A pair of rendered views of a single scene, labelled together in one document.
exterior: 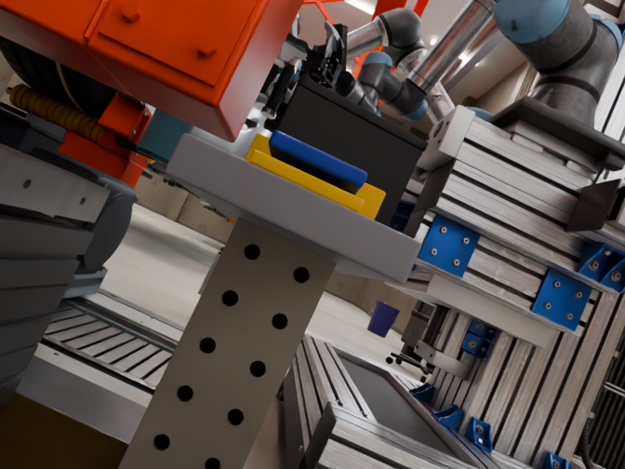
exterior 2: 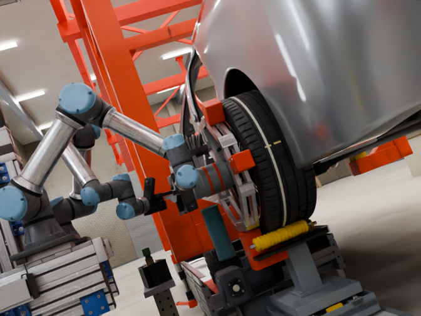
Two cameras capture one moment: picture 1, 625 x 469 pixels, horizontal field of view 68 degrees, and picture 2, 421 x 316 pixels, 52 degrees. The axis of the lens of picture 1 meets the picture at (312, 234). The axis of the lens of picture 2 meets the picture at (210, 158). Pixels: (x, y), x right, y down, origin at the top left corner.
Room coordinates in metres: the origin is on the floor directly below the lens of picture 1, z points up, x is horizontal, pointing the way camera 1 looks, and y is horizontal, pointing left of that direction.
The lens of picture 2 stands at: (3.09, 0.07, 0.70)
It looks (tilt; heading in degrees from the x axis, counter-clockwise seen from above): 7 degrees up; 169
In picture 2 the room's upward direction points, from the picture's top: 21 degrees counter-clockwise
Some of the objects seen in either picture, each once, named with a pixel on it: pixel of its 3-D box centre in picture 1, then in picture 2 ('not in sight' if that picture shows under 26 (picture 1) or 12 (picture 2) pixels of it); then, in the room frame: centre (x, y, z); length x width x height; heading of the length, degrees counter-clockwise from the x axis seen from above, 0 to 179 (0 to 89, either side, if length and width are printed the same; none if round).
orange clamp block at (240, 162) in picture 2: not in sight; (241, 162); (1.43, 0.50, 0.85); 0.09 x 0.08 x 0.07; 0
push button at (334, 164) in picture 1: (312, 174); not in sight; (0.34, 0.02, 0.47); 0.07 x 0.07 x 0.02; 0
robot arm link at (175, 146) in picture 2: not in sight; (177, 151); (1.56, 0.26, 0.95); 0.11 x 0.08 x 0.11; 170
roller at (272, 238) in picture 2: not in sight; (280, 235); (1.23, 0.59, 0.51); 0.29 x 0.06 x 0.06; 90
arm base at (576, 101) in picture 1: (556, 116); (62, 234); (0.85, -0.33, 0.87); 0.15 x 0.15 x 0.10
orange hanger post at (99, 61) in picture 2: not in sight; (129, 135); (-1.35, 0.21, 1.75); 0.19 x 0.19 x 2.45; 0
